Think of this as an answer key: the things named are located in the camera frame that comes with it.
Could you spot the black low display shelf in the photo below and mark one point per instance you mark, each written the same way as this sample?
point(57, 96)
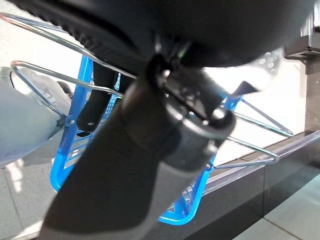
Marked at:
point(300, 47)

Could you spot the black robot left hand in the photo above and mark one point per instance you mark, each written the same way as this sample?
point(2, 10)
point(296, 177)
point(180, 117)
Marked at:
point(175, 25)

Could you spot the blue plastic shopping basket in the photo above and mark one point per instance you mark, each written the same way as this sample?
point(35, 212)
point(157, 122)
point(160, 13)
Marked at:
point(58, 172)

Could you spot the black shelf base plinth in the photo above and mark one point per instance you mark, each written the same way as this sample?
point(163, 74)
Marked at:
point(237, 190)

